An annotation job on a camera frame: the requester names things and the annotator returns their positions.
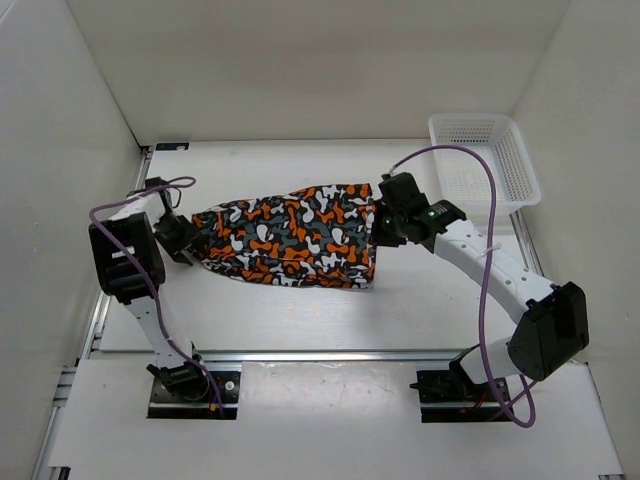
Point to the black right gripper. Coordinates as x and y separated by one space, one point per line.
380 237

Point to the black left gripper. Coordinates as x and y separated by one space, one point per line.
175 247

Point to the orange black camouflage shorts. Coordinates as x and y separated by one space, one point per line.
318 236

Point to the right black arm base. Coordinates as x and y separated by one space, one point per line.
444 398

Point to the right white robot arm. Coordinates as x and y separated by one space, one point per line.
457 241

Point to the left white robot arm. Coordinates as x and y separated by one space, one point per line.
127 239

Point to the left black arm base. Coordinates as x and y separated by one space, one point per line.
186 393

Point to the white plastic mesh basket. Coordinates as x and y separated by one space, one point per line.
462 179

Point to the front aluminium rail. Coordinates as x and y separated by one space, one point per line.
330 356

